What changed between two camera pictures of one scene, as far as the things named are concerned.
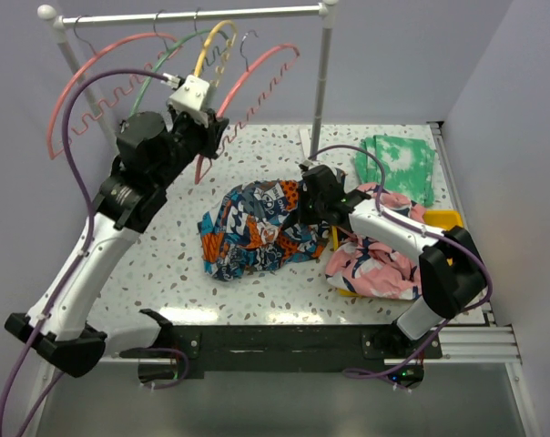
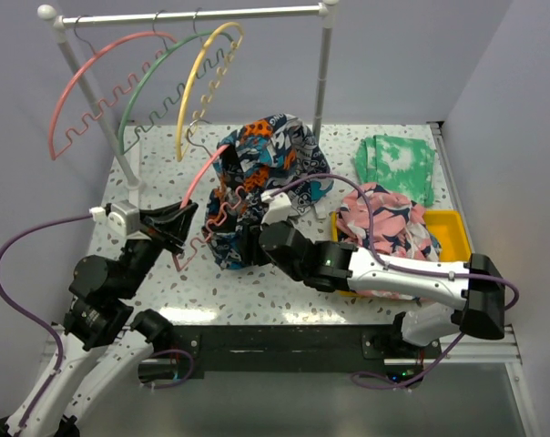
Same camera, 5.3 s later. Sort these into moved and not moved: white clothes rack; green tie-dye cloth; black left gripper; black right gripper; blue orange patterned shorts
Moved: blue orange patterned shorts; black left gripper; black right gripper
Not moved: green tie-dye cloth; white clothes rack
